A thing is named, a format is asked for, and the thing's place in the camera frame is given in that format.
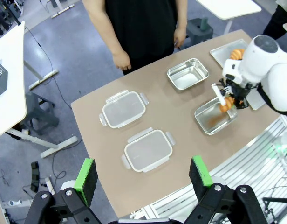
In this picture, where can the black foot pedal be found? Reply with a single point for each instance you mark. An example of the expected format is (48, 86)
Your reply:
(34, 173)

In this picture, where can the bystander in dark clothes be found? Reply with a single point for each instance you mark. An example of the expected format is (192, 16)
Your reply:
(278, 19)

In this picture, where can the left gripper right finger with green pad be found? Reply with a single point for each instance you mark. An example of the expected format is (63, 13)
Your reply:
(199, 179)

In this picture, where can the finger of the black right gripper with green tip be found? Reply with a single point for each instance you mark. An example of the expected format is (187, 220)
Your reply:
(241, 104)

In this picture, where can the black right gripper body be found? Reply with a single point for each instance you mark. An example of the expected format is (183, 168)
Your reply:
(238, 92)

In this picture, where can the person's left forearm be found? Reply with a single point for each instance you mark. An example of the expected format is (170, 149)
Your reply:
(182, 14)

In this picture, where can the dark grey plastic stool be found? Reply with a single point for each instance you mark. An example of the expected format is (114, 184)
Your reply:
(199, 30)

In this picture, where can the golden brown croissant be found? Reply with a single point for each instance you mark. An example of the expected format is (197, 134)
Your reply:
(227, 105)
(236, 54)

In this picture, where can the person's left hand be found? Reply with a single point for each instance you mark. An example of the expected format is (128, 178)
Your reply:
(179, 37)

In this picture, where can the white rounded side table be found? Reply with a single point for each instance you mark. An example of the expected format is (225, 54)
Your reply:
(227, 8)

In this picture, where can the person in black T-shirt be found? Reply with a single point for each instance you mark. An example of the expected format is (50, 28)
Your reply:
(138, 28)

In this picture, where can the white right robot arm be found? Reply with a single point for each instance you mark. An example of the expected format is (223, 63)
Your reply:
(262, 60)

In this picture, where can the black plastic stool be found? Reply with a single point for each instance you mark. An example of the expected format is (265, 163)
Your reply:
(38, 109)

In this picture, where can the stainless steel rectangular container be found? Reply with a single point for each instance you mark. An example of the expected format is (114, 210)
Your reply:
(187, 74)
(208, 116)

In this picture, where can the clear plastic clip lid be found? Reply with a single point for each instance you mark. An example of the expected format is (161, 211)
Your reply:
(123, 109)
(148, 150)

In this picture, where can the person's right hand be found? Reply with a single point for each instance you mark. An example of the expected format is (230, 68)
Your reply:
(122, 61)

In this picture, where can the person's right forearm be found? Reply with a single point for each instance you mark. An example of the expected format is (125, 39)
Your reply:
(104, 28)

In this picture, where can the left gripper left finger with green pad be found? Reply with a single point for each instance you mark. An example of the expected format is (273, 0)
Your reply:
(86, 179)

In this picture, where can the perforated silver baking tray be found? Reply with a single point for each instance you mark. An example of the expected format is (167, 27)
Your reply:
(221, 52)

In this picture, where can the white table with grey basket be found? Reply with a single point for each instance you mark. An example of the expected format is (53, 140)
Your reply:
(10, 58)

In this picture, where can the white table foot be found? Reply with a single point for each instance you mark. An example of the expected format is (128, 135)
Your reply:
(63, 11)

